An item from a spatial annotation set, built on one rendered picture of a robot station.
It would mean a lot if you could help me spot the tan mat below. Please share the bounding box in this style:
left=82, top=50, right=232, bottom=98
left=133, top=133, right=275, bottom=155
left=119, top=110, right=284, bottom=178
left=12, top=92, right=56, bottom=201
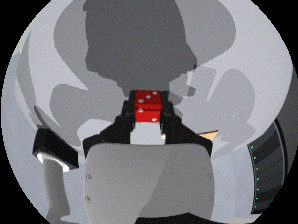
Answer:
left=196, top=131, right=218, bottom=140

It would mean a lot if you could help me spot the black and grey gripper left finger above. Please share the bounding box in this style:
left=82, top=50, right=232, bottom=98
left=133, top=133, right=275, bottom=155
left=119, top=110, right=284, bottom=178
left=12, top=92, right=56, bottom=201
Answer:
left=82, top=91, right=136, bottom=159

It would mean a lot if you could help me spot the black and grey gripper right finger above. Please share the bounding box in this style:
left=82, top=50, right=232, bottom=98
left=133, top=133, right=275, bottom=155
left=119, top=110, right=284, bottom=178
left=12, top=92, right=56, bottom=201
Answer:
left=159, top=91, right=213, bottom=158

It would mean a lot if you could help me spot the red die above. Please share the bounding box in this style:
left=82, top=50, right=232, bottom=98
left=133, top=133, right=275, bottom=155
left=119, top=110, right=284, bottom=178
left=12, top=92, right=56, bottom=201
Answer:
left=134, top=90, right=162, bottom=122

